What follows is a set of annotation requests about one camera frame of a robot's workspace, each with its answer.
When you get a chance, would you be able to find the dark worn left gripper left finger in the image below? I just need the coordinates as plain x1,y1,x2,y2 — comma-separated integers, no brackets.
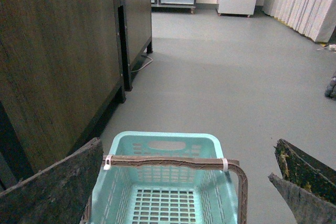
1,138,103,223

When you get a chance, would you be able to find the dark wooden display cabinet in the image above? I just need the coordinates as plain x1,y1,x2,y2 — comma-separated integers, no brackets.
1,0,152,190

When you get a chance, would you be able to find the white pleated curtain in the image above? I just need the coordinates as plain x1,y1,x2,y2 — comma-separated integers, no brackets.
262,0,335,42

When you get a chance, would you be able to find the white zip tie left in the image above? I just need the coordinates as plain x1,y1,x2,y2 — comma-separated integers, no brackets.
103,155,113,170

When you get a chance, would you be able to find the grey object at right edge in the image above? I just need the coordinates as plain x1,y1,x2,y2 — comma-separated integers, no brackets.
324,72,336,99

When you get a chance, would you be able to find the brown plastic basket handle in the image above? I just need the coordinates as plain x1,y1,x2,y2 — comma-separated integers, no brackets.
82,155,248,223

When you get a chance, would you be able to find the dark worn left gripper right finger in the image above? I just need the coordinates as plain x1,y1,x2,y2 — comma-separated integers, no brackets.
268,139,335,223

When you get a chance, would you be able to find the white cable on floor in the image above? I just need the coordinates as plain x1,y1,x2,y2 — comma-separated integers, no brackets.
130,55,153,73

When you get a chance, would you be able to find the white zip tie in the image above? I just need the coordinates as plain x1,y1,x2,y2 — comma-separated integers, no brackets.
103,155,113,170
221,158,228,172

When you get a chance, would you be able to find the white zip tie right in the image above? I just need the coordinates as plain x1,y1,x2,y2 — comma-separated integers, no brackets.
221,158,228,172

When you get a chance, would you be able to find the light teal plastic basket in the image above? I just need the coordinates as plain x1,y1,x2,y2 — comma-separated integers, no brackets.
90,131,238,223

